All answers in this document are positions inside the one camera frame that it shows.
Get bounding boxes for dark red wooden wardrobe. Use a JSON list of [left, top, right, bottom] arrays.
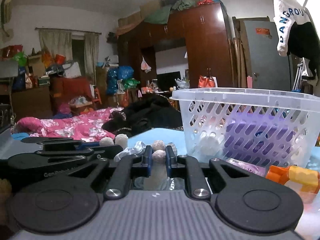
[[118, 3, 236, 88]]

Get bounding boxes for white hanging shirt blue letters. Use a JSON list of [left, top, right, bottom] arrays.
[[273, 0, 310, 56]]

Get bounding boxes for orange capped bottle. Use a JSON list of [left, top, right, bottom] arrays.
[[265, 165, 319, 204]]

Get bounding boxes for pink floral bedding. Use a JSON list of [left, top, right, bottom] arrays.
[[11, 107, 122, 142]]

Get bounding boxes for orange white hanging bag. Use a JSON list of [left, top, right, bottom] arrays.
[[198, 75, 217, 88]]

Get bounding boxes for white crumpled plastic wrap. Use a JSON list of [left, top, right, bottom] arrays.
[[113, 141, 146, 163]]

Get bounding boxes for black clothes pile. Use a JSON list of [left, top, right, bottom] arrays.
[[101, 94, 183, 138]]

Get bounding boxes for black television monitor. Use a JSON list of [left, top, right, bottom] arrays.
[[157, 71, 181, 91]]

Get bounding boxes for grey door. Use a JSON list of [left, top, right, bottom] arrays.
[[244, 21, 291, 91]]

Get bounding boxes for clear plastic perforated basket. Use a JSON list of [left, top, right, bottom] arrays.
[[172, 88, 319, 167]]

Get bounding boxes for black hanging garment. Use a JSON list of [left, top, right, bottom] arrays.
[[287, 22, 319, 80]]

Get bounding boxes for purple package in basket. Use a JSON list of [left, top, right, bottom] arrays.
[[222, 113, 299, 164]]

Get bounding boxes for beige window curtains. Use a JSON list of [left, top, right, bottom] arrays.
[[38, 28, 100, 83]]

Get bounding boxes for red chair with clutter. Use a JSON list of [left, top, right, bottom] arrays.
[[49, 77, 93, 112]]

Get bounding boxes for green cloth atop wardrobe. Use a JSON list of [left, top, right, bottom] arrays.
[[143, 4, 172, 25]]

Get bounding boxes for blue plastic bags stack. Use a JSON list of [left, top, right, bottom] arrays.
[[106, 66, 137, 95]]

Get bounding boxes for beige pompom ball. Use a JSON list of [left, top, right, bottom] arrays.
[[152, 150, 166, 163], [99, 134, 129, 149]]

